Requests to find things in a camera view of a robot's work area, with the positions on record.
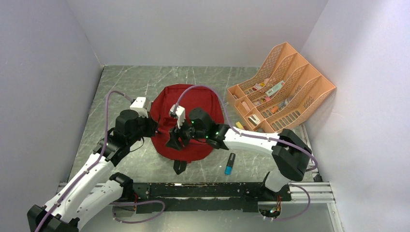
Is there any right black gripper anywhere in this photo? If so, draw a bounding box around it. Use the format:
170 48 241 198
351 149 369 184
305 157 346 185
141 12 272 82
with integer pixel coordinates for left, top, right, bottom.
165 115 207 151

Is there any red student backpack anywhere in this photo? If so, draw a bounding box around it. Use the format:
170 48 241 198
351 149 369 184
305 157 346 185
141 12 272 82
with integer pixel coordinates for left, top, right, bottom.
150 84 224 174

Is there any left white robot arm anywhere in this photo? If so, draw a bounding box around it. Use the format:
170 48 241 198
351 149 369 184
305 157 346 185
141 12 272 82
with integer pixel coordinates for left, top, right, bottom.
27 108 157 232

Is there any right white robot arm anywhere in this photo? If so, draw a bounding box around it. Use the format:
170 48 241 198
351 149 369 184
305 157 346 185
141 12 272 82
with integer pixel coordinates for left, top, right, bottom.
166 105 313 200

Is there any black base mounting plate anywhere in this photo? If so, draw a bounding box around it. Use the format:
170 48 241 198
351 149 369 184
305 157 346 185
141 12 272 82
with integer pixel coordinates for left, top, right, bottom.
118 182 292 214

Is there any blue black highlighter marker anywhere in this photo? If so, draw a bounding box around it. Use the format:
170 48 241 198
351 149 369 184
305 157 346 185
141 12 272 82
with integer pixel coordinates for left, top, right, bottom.
224 153 236 175

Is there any pink eraser in organizer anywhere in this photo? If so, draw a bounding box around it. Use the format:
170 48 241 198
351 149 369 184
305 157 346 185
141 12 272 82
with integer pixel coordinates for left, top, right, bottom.
241 101 250 112

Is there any orange capped small item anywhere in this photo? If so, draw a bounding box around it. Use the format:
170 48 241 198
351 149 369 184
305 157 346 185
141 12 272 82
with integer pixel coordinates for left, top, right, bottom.
269 106 278 114

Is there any white green box in organizer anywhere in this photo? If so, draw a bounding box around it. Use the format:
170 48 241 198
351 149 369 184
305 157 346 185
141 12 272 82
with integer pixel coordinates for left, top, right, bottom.
265 80 285 97

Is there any orange plastic file organizer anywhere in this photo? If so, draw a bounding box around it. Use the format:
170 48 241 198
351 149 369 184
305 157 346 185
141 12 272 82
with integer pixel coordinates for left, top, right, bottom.
226 42 336 132

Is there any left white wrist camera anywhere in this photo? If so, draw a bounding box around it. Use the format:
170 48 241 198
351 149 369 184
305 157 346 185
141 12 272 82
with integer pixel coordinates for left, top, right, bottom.
130 97 151 118

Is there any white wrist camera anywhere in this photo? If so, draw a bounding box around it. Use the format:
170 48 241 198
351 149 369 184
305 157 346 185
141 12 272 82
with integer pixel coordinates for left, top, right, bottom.
169 104 186 129
130 97 151 118

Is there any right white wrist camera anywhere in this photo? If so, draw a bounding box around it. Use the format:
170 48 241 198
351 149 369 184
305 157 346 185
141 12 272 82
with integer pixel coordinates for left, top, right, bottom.
169 104 186 129

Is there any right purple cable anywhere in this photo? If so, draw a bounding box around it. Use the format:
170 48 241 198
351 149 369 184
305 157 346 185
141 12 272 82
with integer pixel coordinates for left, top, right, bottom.
173 84 318 222

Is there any aluminium rail frame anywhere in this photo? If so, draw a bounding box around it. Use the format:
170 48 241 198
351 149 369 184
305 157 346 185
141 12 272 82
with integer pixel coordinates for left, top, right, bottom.
44 182 345 232

